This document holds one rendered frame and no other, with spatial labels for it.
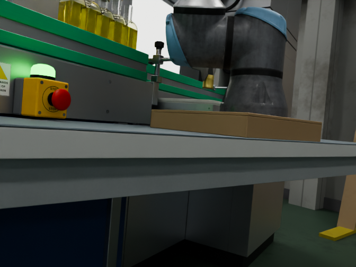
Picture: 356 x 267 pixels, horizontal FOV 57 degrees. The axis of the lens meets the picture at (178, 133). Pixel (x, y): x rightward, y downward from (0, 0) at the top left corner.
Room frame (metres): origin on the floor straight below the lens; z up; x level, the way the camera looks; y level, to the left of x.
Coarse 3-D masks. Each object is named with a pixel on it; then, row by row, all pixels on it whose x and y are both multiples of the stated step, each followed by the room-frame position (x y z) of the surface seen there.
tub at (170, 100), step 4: (160, 100) 1.04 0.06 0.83; (164, 100) 1.04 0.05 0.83; (168, 100) 1.03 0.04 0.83; (172, 100) 1.02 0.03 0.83; (176, 100) 1.01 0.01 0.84; (180, 100) 1.01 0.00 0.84; (184, 100) 1.00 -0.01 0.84; (188, 100) 0.99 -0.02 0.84; (192, 100) 0.99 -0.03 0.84; (196, 100) 0.98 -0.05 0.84; (200, 100) 0.97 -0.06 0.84; (204, 100) 0.97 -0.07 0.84; (208, 100) 0.96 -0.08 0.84; (212, 100) 0.96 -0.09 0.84; (216, 104) 0.99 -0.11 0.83
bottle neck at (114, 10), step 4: (112, 0) 1.06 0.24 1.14; (116, 0) 1.05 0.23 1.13; (120, 0) 1.06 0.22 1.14; (112, 4) 1.05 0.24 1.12; (116, 4) 1.05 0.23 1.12; (120, 4) 1.06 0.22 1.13; (112, 8) 1.06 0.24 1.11; (116, 8) 1.05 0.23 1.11; (120, 8) 1.06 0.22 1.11; (112, 12) 1.05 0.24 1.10; (116, 12) 1.05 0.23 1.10; (120, 12) 1.07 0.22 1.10
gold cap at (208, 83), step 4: (208, 76) 1.06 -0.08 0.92; (212, 76) 1.06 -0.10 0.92; (208, 80) 1.06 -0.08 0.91; (212, 80) 1.06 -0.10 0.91; (204, 84) 1.06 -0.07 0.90; (208, 84) 1.06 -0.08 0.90; (212, 84) 1.06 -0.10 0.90; (204, 88) 1.09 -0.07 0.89; (208, 88) 1.09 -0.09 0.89; (212, 88) 1.06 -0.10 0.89
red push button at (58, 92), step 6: (60, 90) 0.59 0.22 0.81; (66, 90) 0.61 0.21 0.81; (54, 96) 0.58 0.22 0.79; (60, 96) 0.59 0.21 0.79; (66, 96) 0.60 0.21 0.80; (54, 102) 0.59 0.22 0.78; (60, 102) 0.59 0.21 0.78; (66, 102) 0.60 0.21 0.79; (60, 108) 0.60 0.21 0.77; (66, 108) 0.61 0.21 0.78
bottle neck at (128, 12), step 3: (126, 6) 1.10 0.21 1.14; (129, 6) 1.10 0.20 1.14; (132, 6) 1.11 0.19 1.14; (126, 9) 1.10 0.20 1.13; (129, 9) 1.10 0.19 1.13; (132, 9) 1.11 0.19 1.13; (126, 12) 1.10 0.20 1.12; (129, 12) 1.10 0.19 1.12; (132, 12) 1.11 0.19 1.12; (123, 15) 1.11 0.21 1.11; (126, 15) 1.10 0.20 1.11; (129, 15) 1.10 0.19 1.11; (126, 18) 1.10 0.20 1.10; (129, 18) 1.10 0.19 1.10
